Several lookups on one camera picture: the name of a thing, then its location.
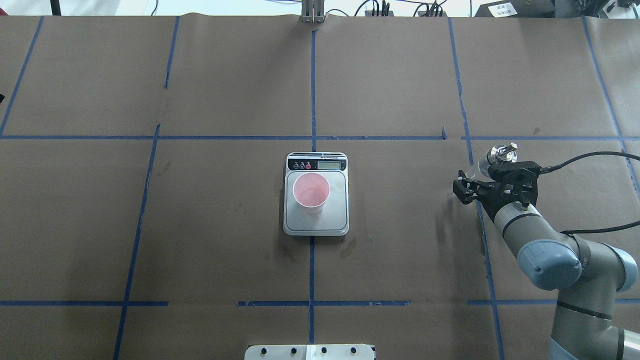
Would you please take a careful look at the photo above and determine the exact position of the white digital kitchen scale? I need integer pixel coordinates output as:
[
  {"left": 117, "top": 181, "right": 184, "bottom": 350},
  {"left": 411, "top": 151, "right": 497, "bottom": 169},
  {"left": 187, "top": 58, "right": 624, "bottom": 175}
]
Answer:
[{"left": 282, "top": 152, "right": 350, "bottom": 237}]

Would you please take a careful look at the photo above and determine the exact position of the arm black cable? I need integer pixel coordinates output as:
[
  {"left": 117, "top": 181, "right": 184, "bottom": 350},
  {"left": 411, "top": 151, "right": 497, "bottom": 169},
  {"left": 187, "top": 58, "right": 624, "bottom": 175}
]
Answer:
[{"left": 539, "top": 151, "right": 640, "bottom": 236}]

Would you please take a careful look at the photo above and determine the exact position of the black labelled box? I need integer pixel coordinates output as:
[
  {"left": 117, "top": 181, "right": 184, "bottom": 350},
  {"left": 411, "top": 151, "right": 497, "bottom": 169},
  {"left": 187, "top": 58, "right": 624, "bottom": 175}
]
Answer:
[{"left": 473, "top": 0, "right": 556, "bottom": 18}]

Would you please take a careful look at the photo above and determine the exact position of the aluminium frame post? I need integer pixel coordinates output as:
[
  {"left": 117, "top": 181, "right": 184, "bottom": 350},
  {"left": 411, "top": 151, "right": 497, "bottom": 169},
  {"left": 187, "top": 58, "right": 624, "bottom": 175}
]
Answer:
[{"left": 300, "top": 0, "right": 326, "bottom": 24}]

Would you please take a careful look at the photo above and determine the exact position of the clear glass sauce bottle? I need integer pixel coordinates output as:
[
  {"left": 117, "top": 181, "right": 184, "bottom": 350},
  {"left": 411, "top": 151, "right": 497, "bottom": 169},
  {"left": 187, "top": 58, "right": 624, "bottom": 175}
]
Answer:
[{"left": 466, "top": 142, "right": 519, "bottom": 182}]

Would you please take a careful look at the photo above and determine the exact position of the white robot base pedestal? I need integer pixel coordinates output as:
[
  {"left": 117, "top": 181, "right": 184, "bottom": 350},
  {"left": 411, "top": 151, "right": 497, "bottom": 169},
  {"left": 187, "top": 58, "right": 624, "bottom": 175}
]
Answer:
[{"left": 244, "top": 343, "right": 377, "bottom": 360}]

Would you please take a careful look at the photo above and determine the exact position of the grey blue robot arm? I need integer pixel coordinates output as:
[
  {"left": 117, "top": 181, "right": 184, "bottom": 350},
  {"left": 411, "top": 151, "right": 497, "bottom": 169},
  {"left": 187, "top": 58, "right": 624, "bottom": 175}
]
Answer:
[{"left": 452, "top": 161, "right": 640, "bottom": 360}]

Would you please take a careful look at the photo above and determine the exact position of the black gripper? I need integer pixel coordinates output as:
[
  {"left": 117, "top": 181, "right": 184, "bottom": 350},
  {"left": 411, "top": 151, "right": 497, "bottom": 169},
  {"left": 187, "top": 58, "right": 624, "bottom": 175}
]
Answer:
[{"left": 452, "top": 161, "right": 542, "bottom": 214}]

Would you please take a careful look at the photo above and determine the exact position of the pink plastic cup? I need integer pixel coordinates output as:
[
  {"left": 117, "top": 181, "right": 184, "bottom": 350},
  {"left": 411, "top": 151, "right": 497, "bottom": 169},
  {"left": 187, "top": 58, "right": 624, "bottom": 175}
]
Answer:
[{"left": 292, "top": 172, "right": 330, "bottom": 214}]

